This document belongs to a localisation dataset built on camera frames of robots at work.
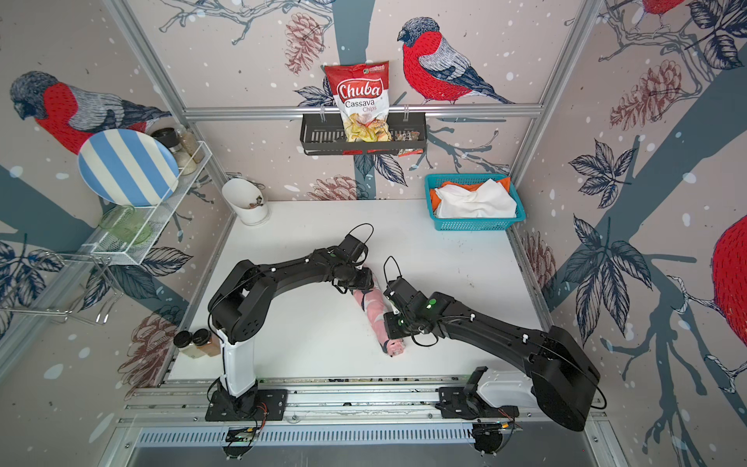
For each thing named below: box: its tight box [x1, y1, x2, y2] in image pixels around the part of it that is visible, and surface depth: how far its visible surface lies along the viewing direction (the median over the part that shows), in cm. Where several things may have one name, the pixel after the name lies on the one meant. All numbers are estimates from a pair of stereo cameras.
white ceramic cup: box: [221, 178, 269, 226], surface depth 112 cm
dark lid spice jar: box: [150, 127, 197, 176], surface depth 83 cm
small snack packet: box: [390, 130, 421, 142], surface depth 93 cm
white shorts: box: [434, 178, 518, 219], surface depth 113 cm
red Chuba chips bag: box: [323, 61, 392, 144], surface depth 83 cm
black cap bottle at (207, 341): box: [191, 327, 221, 358], surface depth 78 cm
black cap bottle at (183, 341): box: [173, 329, 193, 354], surface depth 77 cm
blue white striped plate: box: [77, 128, 180, 208], surface depth 74 cm
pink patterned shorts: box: [352, 287, 405, 358], surface depth 87 cm
